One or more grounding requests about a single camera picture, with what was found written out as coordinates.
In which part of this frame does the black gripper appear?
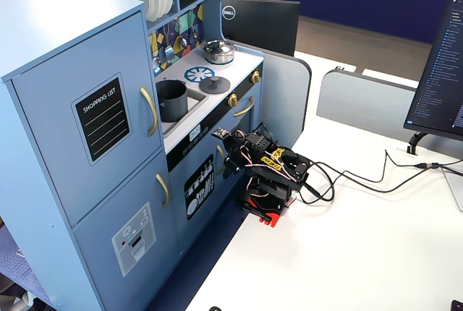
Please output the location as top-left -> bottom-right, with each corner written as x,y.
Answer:
222,132 -> 256,181

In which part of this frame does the dark gray lid with knob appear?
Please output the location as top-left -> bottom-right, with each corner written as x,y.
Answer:
199,75 -> 232,94

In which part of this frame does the shiny steel pot lid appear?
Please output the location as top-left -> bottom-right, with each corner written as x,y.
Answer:
200,39 -> 235,56

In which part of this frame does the blue dishwasher door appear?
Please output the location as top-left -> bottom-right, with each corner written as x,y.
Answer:
168,122 -> 236,254

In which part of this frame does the gray sink basin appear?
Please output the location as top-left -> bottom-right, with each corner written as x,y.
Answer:
158,88 -> 210,135

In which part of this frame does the dark gray pot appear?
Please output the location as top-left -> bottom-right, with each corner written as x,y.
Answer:
156,79 -> 189,123

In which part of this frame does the gray desk divider with rounded corner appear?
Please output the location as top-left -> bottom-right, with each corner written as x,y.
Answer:
262,50 -> 313,145

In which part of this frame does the gray water dispenser panel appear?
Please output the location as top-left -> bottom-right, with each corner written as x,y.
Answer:
111,201 -> 157,278

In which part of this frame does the steel slotted spatula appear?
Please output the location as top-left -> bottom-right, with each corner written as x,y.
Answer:
163,25 -> 175,63

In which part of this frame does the steel ladle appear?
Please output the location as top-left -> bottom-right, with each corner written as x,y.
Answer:
179,17 -> 189,48

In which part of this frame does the black shopping list chalkboard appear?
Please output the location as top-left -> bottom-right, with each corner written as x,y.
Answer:
71,72 -> 133,166

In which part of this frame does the steel spoon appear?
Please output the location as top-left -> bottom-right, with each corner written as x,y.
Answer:
191,9 -> 200,41

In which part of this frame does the long gray desk divider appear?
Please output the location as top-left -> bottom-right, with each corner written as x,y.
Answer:
316,68 -> 463,162

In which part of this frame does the black Dell monitor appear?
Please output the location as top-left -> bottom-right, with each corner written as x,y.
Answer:
220,0 -> 301,58

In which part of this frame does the blue freezer door with dispenser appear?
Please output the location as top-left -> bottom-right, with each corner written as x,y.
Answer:
72,151 -> 178,311

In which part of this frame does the blue fridge door with chalkboard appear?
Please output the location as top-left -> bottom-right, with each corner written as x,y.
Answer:
10,12 -> 163,227

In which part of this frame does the blue wooden play kitchen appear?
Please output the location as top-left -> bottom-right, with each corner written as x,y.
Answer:
0,0 -> 265,311

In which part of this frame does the black monitor showing code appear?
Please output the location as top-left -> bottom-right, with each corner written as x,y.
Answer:
404,0 -> 463,142

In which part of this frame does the blue textured floor mat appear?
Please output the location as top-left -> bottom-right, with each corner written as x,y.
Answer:
0,227 -> 59,311

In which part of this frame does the gold dishwasher door handle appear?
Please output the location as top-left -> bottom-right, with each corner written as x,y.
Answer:
216,144 -> 226,176

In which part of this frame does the gold oven door handle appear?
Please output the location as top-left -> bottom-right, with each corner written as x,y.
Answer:
233,95 -> 255,118

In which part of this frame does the short gold freezer door handle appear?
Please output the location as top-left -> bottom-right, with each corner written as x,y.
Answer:
156,173 -> 171,208

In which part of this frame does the long gold fridge door handle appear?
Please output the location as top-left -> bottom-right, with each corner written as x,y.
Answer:
140,86 -> 159,137

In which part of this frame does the black cable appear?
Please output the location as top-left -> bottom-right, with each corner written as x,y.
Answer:
303,149 -> 463,185
299,158 -> 463,205

